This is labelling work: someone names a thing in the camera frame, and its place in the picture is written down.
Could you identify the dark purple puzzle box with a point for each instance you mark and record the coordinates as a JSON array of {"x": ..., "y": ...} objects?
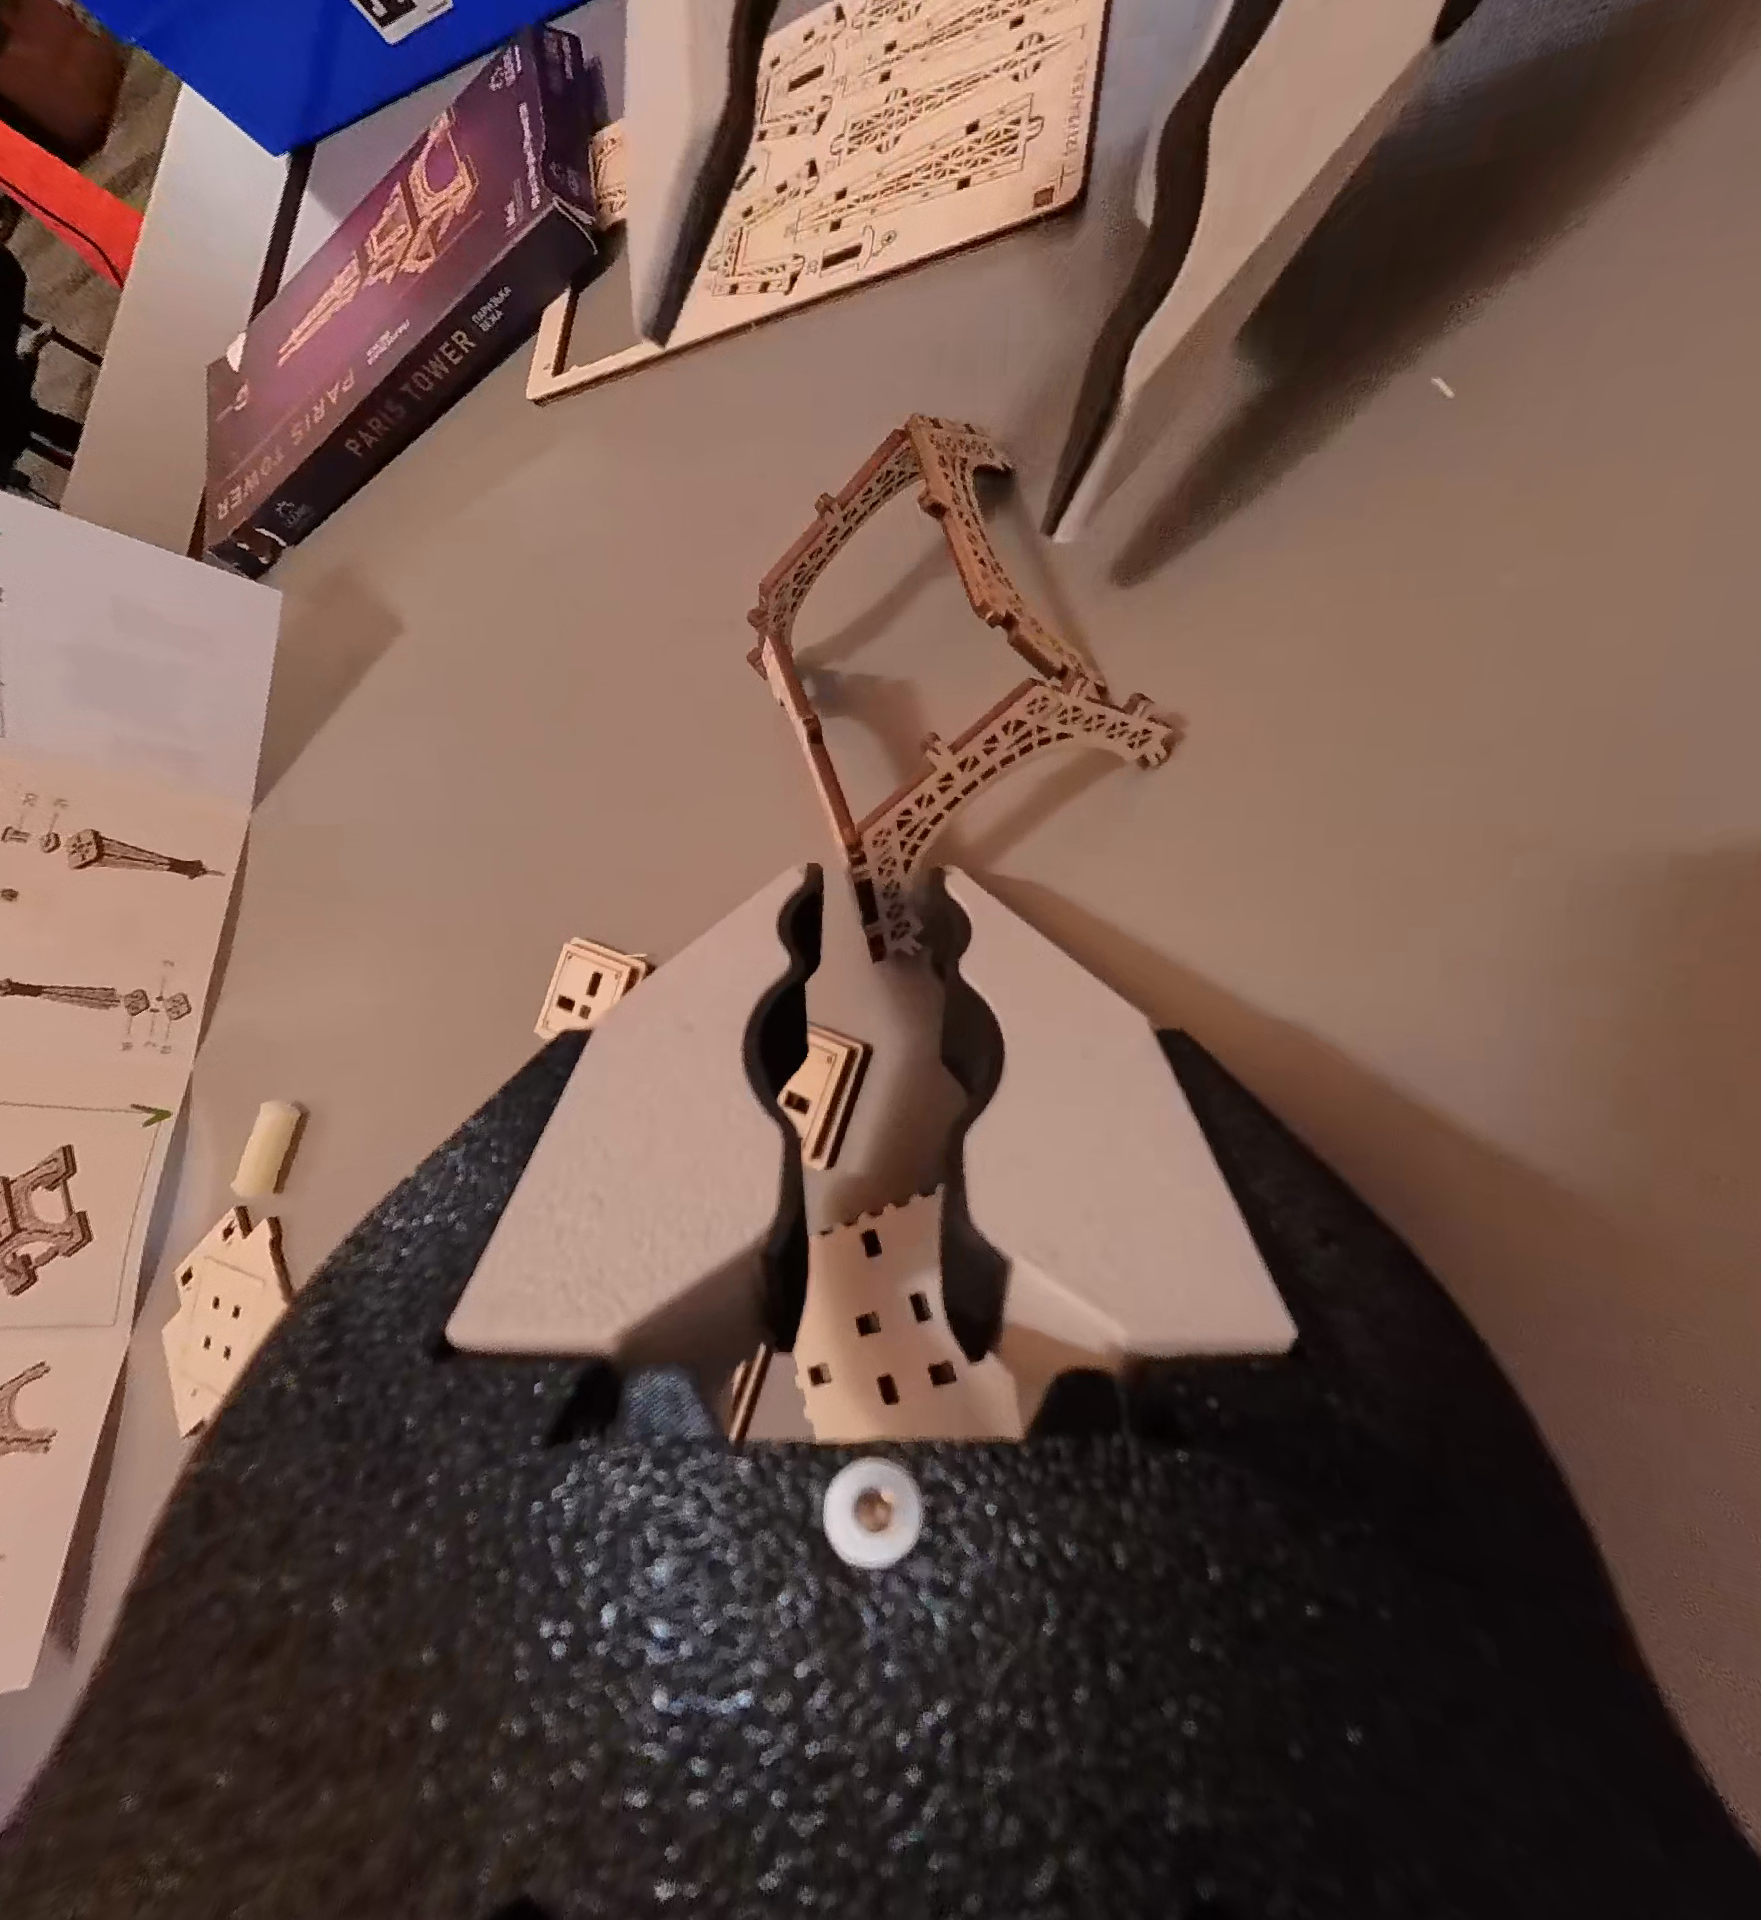
[{"x": 414, "y": 300}]

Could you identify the wooden lattice arch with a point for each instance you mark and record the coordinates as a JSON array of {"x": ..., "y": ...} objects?
[{"x": 969, "y": 764}]

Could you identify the small pale wax stick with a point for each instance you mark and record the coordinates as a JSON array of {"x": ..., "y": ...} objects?
[{"x": 265, "y": 1145}]

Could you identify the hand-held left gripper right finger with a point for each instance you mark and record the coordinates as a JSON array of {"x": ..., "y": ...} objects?
[{"x": 1120, "y": 1200}]

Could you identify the cross-shaped wooden plate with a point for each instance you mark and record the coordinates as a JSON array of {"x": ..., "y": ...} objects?
[{"x": 188, "y": 1380}]

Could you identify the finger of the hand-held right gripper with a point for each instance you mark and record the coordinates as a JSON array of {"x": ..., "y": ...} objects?
[
  {"x": 669, "y": 148},
  {"x": 1270, "y": 148}
]

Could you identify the folded paper instruction sheet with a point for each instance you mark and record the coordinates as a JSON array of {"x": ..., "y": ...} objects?
[{"x": 101, "y": 704}]

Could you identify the wooden sheet with long parts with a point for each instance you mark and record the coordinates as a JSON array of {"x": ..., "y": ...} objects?
[{"x": 969, "y": 163}]

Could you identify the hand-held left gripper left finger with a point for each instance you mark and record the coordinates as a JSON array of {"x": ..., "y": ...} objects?
[{"x": 610, "y": 1200}]

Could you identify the grey desk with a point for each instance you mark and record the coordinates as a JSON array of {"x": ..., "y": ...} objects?
[{"x": 1418, "y": 1050}]

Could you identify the wooden arch frame assembly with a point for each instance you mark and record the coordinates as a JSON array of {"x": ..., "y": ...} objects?
[{"x": 992, "y": 558}]

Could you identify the blue bin with printed tag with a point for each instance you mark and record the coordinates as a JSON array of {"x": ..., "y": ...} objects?
[{"x": 250, "y": 75}]

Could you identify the serrated square wooden plate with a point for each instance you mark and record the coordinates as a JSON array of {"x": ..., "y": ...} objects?
[{"x": 841, "y": 1275}]

